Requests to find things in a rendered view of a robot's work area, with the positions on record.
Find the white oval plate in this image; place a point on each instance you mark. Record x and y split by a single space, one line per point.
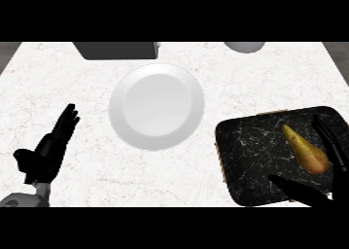
155 106

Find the yellow-brown pear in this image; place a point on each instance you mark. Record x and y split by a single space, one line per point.
308 152

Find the dark grey box appliance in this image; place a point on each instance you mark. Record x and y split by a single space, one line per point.
117 50

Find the black marble tray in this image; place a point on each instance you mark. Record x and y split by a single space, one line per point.
257 152

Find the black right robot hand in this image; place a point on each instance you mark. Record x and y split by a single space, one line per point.
342 181

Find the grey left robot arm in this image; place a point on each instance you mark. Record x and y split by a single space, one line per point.
24 197

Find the pale grey round object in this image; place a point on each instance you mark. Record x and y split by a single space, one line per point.
244 46

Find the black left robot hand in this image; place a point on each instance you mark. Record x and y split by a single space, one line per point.
47 152

